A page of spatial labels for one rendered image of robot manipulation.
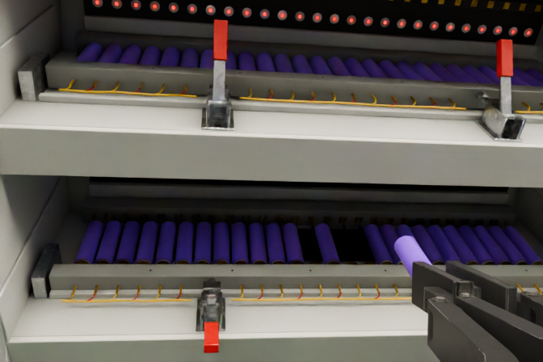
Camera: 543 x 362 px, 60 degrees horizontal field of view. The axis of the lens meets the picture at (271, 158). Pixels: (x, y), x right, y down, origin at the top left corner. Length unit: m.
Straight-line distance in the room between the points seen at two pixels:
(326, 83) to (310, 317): 0.23
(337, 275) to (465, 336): 0.30
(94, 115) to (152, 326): 0.20
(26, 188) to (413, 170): 0.37
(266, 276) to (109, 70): 0.25
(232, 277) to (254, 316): 0.04
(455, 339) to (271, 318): 0.28
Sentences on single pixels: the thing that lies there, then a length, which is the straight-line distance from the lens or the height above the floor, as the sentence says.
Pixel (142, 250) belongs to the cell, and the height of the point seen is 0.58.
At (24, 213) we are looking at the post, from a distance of 0.51.
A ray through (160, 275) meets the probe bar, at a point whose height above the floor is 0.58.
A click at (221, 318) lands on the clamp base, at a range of 0.47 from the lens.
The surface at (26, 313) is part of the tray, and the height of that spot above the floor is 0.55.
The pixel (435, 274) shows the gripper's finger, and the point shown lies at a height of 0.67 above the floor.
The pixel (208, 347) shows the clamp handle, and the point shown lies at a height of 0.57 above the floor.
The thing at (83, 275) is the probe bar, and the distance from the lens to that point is 0.51.
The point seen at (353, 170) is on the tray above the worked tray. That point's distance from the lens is 0.43.
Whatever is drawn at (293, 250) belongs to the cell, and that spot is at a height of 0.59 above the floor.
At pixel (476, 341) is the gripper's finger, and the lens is 0.23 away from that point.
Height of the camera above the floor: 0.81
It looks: 14 degrees down
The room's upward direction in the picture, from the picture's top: 4 degrees clockwise
